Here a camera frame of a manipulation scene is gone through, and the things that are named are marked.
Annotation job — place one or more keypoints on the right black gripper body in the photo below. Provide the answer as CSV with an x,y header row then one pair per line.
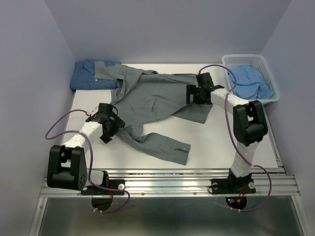
x,y
194,89

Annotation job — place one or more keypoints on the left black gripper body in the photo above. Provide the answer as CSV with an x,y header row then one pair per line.
x,y
115,126

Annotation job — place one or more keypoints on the grey long sleeve shirt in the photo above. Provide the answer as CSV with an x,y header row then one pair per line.
x,y
144,96

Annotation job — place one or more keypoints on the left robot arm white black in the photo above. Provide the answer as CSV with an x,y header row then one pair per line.
x,y
70,164

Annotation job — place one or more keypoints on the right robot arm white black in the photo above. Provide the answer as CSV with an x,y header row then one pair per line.
x,y
247,131

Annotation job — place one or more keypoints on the light blue crumpled shirt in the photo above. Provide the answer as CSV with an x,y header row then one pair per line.
x,y
250,84

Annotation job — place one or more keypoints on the folded blue checked shirt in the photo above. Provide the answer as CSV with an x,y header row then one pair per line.
x,y
83,77

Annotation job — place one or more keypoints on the aluminium mounting rail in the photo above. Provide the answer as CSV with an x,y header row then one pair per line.
x,y
195,182

